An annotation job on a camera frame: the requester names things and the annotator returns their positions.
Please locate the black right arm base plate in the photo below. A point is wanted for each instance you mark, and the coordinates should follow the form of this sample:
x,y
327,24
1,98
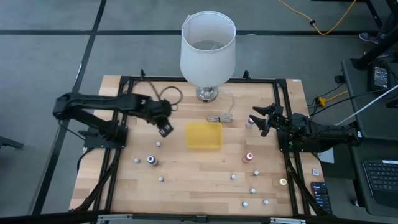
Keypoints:
x,y
282,147

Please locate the black side desk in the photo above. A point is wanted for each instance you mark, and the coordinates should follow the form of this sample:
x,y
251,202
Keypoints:
x,y
373,124

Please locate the person's shoe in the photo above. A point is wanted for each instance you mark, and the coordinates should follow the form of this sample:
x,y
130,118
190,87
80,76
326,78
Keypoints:
x,y
368,37

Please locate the black smartphone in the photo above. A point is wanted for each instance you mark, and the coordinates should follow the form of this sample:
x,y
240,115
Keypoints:
x,y
320,196

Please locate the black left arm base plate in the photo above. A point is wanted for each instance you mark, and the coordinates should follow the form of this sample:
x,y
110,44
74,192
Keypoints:
x,y
93,142

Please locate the yellow food coloring bottle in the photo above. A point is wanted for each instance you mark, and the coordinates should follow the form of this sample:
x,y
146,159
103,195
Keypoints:
x,y
282,182

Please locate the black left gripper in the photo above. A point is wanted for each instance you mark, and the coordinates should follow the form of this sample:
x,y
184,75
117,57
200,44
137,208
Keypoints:
x,y
158,112

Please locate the red food coloring bottle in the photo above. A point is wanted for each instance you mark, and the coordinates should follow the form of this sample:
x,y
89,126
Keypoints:
x,y
248,156

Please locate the black power adapter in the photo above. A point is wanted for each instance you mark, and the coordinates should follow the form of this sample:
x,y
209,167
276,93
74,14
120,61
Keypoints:
x,y
380,77

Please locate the white shade chrome table lamp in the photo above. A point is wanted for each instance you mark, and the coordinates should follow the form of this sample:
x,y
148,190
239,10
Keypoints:
x,y
206,62

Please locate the white paper sheet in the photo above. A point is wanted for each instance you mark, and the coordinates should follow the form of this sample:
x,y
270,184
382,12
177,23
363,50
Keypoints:
x,y
328,157

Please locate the black keyboard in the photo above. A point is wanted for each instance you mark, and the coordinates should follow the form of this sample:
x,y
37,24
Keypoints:
x,y
382,179

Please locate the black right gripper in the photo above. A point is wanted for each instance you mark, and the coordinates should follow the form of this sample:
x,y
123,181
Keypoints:
x,y
276,119

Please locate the pink food coloring bottle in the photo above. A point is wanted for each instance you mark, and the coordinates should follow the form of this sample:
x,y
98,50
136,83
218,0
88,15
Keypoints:
x,y
249,124

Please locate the black stand leg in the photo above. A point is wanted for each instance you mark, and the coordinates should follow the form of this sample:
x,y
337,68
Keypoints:
x,y
373,53

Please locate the small white card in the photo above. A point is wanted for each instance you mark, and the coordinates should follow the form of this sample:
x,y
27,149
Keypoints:
x,y
315,172

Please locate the yellow plastic tray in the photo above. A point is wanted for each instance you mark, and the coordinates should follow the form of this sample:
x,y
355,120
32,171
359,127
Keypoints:
x,y
203,135

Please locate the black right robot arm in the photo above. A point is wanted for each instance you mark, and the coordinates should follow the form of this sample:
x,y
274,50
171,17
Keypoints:
x,y
329,135

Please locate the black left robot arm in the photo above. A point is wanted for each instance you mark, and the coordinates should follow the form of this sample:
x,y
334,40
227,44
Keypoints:
x,y
93,102

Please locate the black metal crossbar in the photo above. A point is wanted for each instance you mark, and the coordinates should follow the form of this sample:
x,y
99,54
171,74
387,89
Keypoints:
x,y
199,218

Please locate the black wall plug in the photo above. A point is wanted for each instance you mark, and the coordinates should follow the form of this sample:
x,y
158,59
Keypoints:
x,y
339,79

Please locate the black furniture foot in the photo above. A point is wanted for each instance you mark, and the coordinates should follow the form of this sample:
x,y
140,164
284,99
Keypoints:
x,y
9,143

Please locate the blue food coloring bottle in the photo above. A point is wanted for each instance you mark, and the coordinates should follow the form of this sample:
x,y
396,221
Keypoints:
x,y
151,160

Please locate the white rod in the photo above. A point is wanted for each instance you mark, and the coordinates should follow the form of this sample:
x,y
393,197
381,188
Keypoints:
x,y
367,105

